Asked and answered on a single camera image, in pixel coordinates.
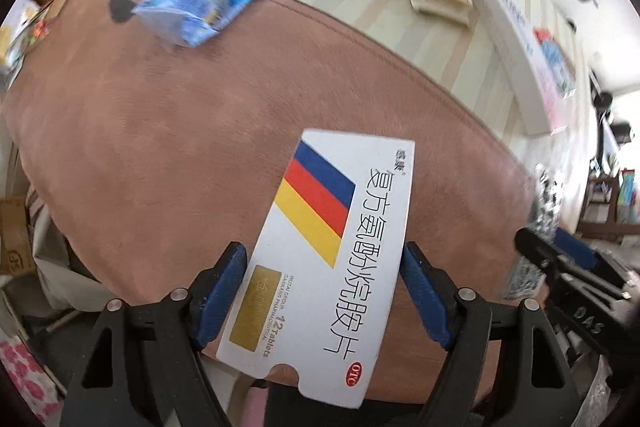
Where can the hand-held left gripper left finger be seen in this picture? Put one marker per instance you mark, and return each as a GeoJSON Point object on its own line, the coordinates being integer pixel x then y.
{"type": "Point", "coordinates": [225, 292]}

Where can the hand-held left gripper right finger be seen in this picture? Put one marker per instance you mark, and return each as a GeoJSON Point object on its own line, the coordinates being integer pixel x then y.
{"type": "Point", "coordinates": [425, 302]}

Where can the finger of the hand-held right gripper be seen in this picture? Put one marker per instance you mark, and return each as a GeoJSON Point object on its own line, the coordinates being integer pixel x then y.
{"type": "Point", "coordinates": [577, 249]}
{"type": "Point", "coordinates": [537, 249]}

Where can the white striped medicine box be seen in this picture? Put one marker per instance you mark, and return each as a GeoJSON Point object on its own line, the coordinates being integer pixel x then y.
{"type": "Point", "coordinates": [325, 257]}

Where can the wooden shelf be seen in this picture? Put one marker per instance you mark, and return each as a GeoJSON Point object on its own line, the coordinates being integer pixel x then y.
{"type": "Point", "coordinates": [612, 207]}

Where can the pink tablecloth with cat print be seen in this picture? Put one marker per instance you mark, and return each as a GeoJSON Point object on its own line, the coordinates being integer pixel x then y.
{"type": "Point", "coordinates": [150, 132]}

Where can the long white printed board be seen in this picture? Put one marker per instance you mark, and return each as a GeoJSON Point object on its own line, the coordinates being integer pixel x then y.
{"type": "Point", "coordinates": [510, 37]}

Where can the brown cardboard box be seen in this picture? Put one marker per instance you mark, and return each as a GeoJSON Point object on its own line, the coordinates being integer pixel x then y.
{"type": "Point", "coordinates": [15, 237]}

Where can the pink floral paper bag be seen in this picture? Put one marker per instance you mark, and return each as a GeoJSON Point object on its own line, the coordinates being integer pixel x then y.
{"type": "Point", "coordinates": [25, 382]}

